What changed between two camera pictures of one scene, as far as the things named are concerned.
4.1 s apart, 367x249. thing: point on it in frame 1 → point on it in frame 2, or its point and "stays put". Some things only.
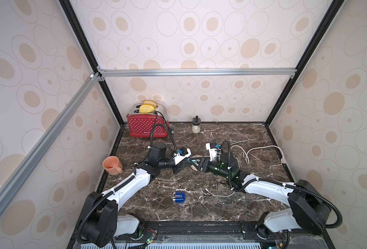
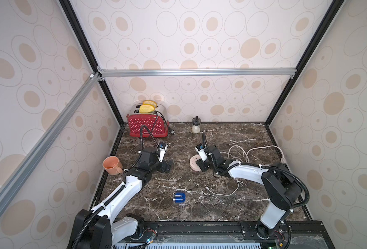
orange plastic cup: x=112 y=165 stays put
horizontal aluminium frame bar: x=116 y=72 stays put
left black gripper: x=178 y=167 → x=163 y=168
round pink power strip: x=196 y=156 stays put
